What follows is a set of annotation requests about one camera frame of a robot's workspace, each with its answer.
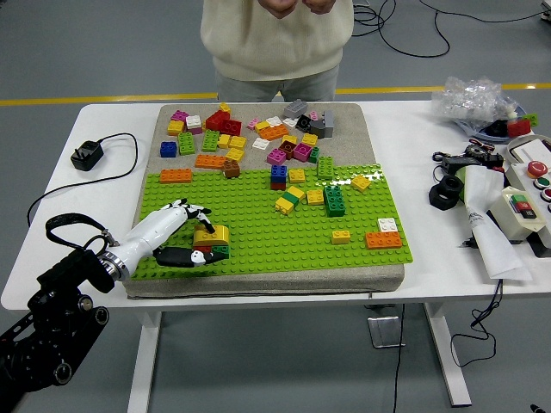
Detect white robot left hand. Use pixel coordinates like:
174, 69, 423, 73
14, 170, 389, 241
114, 197, 228, 276

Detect person's right hand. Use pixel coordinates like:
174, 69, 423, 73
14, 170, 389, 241
259, 0, 299, 21

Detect person's left hand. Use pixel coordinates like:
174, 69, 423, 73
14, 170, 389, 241
303, 0, 337, 15

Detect yellow curved brick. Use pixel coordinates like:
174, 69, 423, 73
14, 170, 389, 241
192, 225, 230, 249

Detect orange long brick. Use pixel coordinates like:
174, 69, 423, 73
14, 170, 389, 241
159, 168, 194, 184
364, 231, 404, 250
194, 153, 227, 170
257, 124, 290, 141

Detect light grey brick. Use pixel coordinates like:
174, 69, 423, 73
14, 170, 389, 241
282, 100, 309, 119

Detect green studded baseplate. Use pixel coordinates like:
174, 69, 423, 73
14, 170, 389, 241
127, 163, 414, 280

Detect large red brick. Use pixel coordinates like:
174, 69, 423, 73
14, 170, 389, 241
205, 109, 232, 133

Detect person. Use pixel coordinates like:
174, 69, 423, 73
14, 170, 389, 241
200, 0, 355, 103

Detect black power plug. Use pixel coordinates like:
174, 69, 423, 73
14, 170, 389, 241
70, 139, 105, 172

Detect white table leg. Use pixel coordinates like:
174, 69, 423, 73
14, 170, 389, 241
127, 310, 163, 413
422, 302, 473, 408

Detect white paper sheet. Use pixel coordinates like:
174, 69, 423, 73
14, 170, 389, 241
462, 165, 535, 283

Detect metal floor plate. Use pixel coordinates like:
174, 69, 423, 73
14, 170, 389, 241
366, 316, 406, 348

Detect clear plastic bag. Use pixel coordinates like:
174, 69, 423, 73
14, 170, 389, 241
431, 76, 520, 130

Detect blue plastic dish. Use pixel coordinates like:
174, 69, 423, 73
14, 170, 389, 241
451, 105, 539, 141

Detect black power adapter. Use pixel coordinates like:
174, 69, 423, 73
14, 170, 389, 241
442, 154, 482, 171

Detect white button control box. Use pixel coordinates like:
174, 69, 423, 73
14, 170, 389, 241
504, 158, 551, 249

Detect green paper piece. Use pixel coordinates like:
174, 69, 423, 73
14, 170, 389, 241
455, 166, 470, 203

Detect large black nut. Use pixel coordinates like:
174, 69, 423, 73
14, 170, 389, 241
428, 175, 465, 211

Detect black servo parts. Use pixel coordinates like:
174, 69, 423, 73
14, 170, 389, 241
464, 144, 505, 173

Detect white flat device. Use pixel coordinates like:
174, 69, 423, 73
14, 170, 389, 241
506, 134, 551, 167

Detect black plug cord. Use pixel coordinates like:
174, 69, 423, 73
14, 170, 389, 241
27, 132, 139, 227

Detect black floor cable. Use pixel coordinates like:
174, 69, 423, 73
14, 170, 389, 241
350, 0, 551, 59

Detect thin black hanging cable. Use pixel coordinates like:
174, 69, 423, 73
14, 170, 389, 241
392, 303, 406, 413

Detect small white switch box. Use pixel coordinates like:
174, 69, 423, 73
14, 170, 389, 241
489, 185, 548, 244

